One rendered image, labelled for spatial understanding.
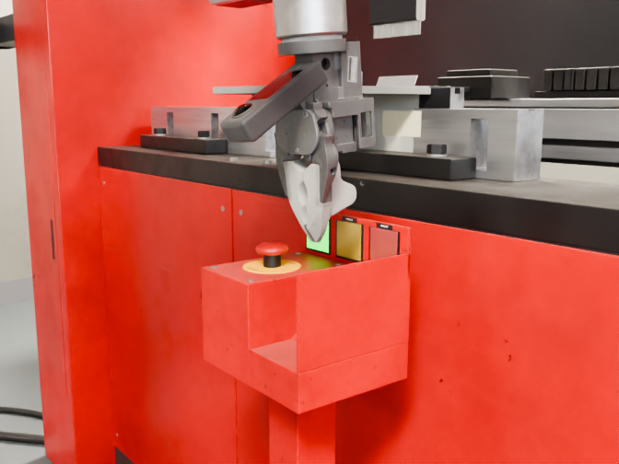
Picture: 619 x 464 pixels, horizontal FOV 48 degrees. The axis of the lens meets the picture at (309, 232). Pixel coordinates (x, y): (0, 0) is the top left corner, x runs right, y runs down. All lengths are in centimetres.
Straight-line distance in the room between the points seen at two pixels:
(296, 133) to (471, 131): 34
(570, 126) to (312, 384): 66
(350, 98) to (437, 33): 101
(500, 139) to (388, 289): 29
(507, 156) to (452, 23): 80
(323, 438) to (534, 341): 27
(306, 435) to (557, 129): 65
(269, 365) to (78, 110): 111
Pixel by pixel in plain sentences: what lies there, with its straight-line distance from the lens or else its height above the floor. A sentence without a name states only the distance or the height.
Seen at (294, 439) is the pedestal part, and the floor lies 59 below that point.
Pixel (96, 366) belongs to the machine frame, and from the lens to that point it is 188.
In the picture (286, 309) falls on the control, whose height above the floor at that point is 74.
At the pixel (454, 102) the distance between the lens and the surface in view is 105.
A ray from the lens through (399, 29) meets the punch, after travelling 114.
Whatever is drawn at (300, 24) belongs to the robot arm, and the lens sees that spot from 72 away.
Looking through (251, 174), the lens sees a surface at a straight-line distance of 119.
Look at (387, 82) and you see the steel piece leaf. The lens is 116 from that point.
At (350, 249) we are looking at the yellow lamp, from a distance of 86.
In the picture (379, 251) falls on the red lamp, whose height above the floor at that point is 81.
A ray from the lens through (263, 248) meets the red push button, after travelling 84.
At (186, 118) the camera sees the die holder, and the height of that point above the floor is 94.
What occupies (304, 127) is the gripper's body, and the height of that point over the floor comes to 95.
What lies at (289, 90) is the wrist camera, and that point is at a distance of 70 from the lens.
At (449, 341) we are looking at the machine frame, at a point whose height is 68.
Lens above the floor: 98
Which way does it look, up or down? 10 degrees down
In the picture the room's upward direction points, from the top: straight up
